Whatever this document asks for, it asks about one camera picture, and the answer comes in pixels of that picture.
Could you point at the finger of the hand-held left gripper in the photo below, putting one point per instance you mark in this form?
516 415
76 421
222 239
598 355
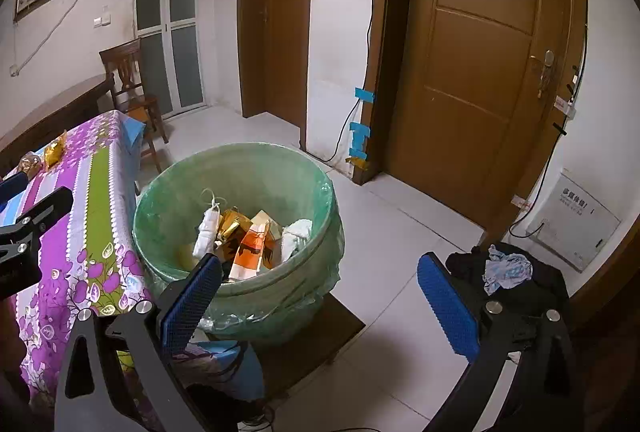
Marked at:
50 207
15 184

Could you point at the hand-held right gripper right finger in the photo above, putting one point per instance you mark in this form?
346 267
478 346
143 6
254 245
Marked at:
447 307

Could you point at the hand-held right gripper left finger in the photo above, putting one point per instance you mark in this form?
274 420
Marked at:
192 307

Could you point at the white face mask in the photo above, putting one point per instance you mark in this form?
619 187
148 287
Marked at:
206 232

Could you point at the orange white carton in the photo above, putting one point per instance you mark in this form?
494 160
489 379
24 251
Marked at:
250 252

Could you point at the yellow gold foil wrapper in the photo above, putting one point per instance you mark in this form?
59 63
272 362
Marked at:
232 224

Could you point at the white tissue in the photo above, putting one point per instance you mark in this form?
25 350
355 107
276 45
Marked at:
298 232

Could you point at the green lined trash bin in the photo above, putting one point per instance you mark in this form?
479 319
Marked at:
280 172

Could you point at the person's left forearm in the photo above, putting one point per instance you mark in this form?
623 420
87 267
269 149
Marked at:
10 352

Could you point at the bread in clear packet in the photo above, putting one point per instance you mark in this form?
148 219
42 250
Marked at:
31 164

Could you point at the gold foil candy packet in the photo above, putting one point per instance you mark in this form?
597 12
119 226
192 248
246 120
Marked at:
55 152

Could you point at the white blue crumpled cloth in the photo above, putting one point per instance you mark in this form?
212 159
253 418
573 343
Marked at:
505 269

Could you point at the dark wooden dining table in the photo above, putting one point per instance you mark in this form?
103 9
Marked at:
60 107

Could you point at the black bag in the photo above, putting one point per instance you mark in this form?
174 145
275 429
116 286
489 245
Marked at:
545 282

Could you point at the dark wooden chair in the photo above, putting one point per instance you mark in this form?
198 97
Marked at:
125 62

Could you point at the yellow tape piece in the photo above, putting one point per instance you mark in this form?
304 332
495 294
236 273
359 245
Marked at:
359 163

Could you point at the large blue tape piece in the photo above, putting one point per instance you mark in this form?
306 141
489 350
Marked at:
360 137

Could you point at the small blue tape piece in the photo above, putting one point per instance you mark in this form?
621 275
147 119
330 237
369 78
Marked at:
365 95

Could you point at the frosted glass double door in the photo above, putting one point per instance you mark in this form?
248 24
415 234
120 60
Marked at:
170 12

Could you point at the plain brown wooden door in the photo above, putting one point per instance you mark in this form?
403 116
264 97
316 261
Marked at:
285 12

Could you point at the white wall panel box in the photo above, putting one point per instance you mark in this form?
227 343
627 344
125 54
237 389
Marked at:
575 222

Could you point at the white double wall switch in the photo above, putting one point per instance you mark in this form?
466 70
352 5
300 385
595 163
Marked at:
101 20

